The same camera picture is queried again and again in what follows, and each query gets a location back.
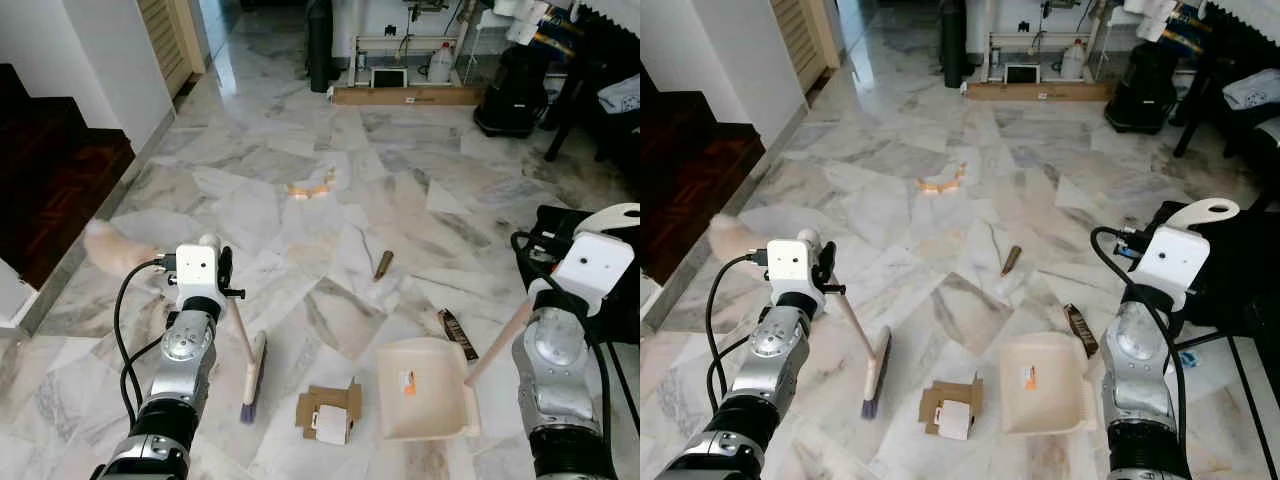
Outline beige broom with dark bristles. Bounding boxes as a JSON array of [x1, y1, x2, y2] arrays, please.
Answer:
[[198, 233, 270, 424], [798, 227, 894, 420]]

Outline brown cardboard piece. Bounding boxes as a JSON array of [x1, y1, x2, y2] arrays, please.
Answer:
[[918, 374, 986, 437], [295, 378, 364, 441]]

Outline beige long-handled dustpan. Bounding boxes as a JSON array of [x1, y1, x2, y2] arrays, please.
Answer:
[[999, 197, 1242, 437], [377, 203, 641, 442]]

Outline dark brown snack wrapper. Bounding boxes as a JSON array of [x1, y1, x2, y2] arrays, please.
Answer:
[[437, 308, 480, 362], [1063, 303, 1101, 359]]

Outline orange tan scrap pieces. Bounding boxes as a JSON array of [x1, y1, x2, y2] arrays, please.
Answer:
[[917, 162, 969, 194], [286, 168, 339, 199]]

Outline black vacuum cleaner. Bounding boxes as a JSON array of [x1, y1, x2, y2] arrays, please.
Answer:
[[473, 44, 550, 139], [1104, 41, 1182, 135]]

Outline white folded cloth bundle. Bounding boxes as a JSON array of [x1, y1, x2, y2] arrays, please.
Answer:
[[1221, 68, 1280, 112], [596, 72, 641, 115]]

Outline long flat cardboard box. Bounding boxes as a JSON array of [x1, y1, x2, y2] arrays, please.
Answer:
[[331, 85, 489, 107], [965, 80, 1117, 102]]

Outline black stand legs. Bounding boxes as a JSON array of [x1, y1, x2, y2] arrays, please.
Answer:
[[1192, 328, 1280, 463]]

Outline white plastic jug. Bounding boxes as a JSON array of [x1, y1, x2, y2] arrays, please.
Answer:
[[1059, 38, 1089, 82], [427, 41, 457, 85]]

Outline wooden louvered door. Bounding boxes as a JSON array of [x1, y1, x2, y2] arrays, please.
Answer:
[[770, 0, 844, 97], [137, 0, 207, 99]]

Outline white paper rolls bundle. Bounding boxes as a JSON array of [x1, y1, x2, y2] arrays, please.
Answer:
[[1123, 0, 1183, 44], [493, 0, 553, 47]]

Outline tall black cylinder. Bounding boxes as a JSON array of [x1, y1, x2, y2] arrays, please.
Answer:
[[304, 0, 337, 94], [939, 0, 970, 90]]

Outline white metal rack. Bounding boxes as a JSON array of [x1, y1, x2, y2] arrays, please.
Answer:
[[353, 33, 471, 87], [986, 30, 1101, 83]]

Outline white lace tablecloth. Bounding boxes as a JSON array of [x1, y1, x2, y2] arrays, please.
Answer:
[[1203, 0, 1280, 49], [570, 0, 641, 33]]

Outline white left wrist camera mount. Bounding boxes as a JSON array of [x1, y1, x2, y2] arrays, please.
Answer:
[[174, 243, 224, 307], [765, 238, 825, 319]]

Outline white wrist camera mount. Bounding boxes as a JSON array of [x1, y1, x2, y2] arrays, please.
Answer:
[[174, 243, 224, 307], [765, 238, 825, 319], [545, 232, 637, 317], [1128, 225, 1227, 313]]

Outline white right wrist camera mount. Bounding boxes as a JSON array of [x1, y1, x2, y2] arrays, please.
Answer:
[[545, 232, 637, 317], [1128, 225, 1227, 313]]

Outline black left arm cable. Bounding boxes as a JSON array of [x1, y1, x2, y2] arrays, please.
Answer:
[[112, 256, 179, 426], [704, 252, 769, 411]]

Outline black table frame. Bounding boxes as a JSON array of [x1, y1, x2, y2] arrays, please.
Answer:
[[1172, 50, 1280, 161], [543, 55, 641, 166]]

